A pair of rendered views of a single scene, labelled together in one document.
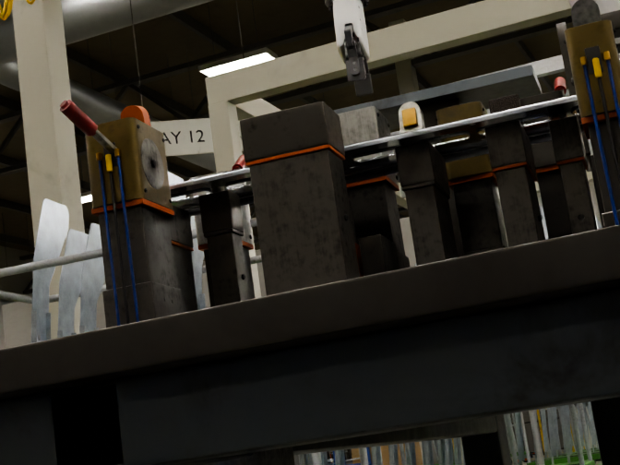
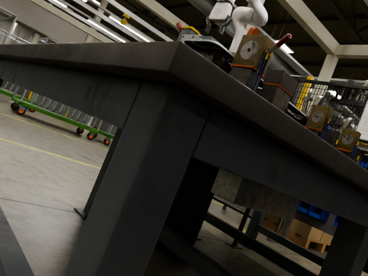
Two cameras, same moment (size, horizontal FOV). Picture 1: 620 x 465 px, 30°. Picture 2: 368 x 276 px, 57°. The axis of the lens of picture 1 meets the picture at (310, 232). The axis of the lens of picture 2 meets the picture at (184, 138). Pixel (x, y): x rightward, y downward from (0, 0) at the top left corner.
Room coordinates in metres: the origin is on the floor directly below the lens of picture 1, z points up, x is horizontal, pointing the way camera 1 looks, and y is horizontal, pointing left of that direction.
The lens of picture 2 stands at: (1.07, 1.34, 0.58)
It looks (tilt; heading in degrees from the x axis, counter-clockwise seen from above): 2 degrees up; 300
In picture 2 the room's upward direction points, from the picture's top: 22 degrees clockwise
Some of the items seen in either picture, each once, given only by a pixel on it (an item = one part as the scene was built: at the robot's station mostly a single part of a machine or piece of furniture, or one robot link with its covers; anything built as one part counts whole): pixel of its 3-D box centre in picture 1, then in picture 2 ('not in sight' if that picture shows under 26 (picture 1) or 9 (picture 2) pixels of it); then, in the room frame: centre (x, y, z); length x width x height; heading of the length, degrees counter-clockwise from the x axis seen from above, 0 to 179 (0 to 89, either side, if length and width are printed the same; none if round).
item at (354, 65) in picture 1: (353, 60); (224, 27); (1.95, -0.12, 1.25); 0.03 x 0.03 x 0.07; 80
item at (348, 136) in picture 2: not in sight; (343, 160); (1.26, -0.71, 0.87); 0.12 x 0.07 x 0.35; 164
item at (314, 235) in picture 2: not in sight; (309, 207); (1.80, -4.14, 0.52); 1.20 x 0.80 x 1.05; 74
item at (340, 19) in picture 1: (351, 27); (221, 12); (2.00, -0.13, 1.33); 0.10 x 0.07 x 0.11; 170
